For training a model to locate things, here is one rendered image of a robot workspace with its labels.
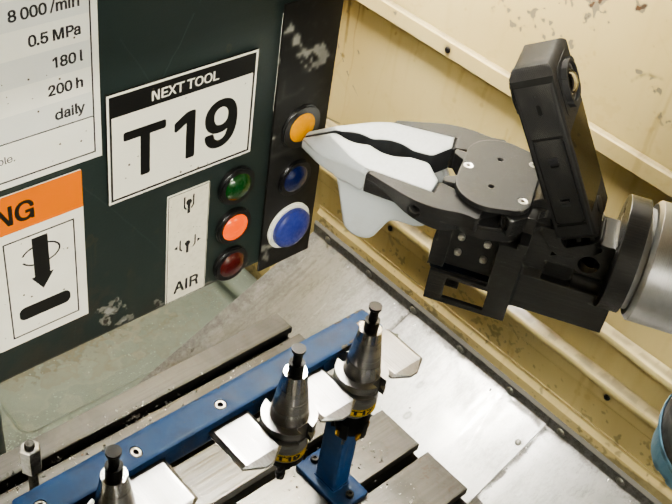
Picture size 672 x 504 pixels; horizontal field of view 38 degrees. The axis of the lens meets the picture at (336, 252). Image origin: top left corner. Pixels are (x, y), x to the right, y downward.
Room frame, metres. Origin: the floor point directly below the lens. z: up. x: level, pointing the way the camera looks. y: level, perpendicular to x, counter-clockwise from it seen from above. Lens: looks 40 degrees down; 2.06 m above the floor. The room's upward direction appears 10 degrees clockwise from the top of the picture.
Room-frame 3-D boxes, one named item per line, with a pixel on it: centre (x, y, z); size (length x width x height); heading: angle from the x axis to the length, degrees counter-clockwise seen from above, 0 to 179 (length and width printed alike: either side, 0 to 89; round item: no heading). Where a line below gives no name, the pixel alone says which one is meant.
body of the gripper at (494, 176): (0.48, -0.12, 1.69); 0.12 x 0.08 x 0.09; 78
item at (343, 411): (0.74, -0.02, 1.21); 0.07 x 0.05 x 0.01; 48
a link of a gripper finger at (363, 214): (0.48, -0.01, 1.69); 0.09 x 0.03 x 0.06; 78
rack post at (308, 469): (0.86, -0.05, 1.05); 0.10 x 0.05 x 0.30; 48
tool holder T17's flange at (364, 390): (0.78, -0.05, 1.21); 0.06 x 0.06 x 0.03
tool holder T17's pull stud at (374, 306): (0.78, -0.05, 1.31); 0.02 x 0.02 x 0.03
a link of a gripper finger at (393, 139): (0.51, -0.02, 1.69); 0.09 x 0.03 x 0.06; 78
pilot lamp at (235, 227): (0.48, 0.07, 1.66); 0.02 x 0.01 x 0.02; 138
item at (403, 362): (0.82, -0.09, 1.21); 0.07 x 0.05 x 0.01; 48
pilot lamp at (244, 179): (0.48, 0.07, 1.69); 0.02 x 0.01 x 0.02; 138
